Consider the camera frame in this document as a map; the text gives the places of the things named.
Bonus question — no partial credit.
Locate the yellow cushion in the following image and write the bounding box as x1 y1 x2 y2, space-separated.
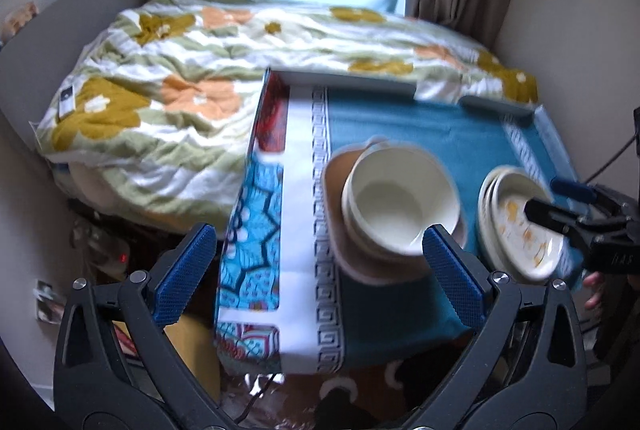
164 314 222 406

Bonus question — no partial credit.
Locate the black cable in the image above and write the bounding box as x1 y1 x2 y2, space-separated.
585 135 640 183

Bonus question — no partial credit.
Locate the floral blanket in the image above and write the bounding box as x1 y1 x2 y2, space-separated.
30 0 541 221

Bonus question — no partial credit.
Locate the large cream bowl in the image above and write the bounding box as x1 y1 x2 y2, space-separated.
341 145 461 257

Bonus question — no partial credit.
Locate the white plate with orange print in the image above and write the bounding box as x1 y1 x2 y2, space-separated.
492 173 573 283

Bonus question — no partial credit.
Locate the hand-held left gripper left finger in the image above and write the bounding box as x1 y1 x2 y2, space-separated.
52 223 236 430

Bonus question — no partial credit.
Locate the brown tray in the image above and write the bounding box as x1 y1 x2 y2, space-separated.
322 136 471 283

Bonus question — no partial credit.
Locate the small printed card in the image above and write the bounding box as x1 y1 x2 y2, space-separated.
32 279 64 324

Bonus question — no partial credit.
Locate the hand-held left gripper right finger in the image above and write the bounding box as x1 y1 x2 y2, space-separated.
402 224 588 430

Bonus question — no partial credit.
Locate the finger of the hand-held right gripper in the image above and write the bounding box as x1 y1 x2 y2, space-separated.
523 197 588 238
550 177 640 223

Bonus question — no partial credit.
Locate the white remote control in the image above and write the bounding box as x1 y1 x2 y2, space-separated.
57 83 78 117

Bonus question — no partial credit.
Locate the yellow plate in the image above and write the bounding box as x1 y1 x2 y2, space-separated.
477 165 531 276

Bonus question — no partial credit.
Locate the dark device with red light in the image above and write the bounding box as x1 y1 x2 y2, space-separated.
75 220 132 272

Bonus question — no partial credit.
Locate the blue patterned tablecloth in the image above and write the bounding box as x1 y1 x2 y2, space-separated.
212 70 583 376

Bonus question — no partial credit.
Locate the person's right hand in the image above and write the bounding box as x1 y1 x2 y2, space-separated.
581 271 608 311

